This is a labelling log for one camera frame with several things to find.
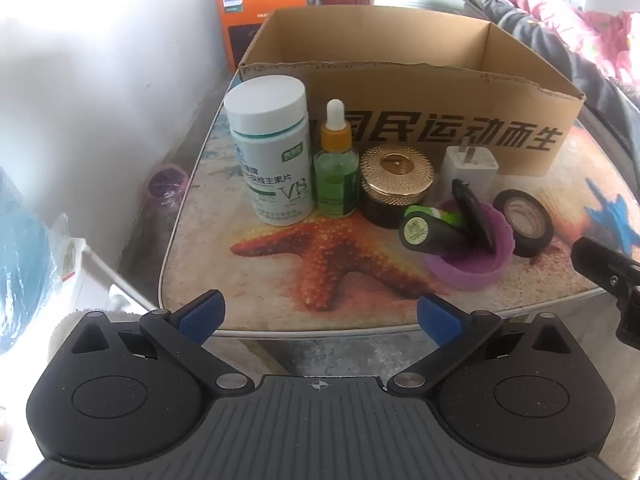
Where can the orange appliance box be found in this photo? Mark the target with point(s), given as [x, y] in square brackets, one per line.
[240, 20]

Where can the white pill bottle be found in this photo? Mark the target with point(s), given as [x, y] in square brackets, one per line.
[270, 160]

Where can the black tape roll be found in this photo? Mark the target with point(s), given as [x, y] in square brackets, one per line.
[542, 240]

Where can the blue plastic bag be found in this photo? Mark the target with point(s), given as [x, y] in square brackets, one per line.
[25, 270]

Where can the green glue stick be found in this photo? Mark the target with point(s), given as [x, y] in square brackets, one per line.
[447, 217]

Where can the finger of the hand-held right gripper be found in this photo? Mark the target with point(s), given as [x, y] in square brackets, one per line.
[600, 265]
[631, 317]

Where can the black flat case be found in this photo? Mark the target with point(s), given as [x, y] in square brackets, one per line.
[472, 210]

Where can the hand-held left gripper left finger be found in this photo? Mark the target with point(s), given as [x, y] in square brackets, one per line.
[200, 316]

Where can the black cylindrical tube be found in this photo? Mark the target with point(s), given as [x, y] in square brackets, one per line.
[440, 235]

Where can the white plastic container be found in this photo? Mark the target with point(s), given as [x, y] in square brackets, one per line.
[110, 290]

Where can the purple plastic cup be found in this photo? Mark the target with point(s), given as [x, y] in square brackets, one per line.
[167, 190]

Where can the brown cardboard box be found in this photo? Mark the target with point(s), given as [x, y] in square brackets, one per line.
[400, 85]

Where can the white charger plug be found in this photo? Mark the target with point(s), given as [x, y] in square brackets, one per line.
[470, 170]

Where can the pink floral blanket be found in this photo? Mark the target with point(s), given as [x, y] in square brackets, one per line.
[590, 25]

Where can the grey cloth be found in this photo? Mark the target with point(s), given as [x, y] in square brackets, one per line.
[545, 45]

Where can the purple plastic lid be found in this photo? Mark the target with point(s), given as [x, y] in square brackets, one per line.
[470, 272]

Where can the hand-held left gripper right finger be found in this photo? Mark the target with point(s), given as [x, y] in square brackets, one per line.
[440, 322]

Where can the green dropper bottle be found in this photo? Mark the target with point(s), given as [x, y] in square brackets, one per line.
[335, 180]

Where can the gold lid cosmetic jar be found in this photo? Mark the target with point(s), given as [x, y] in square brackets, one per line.
[395, 165]

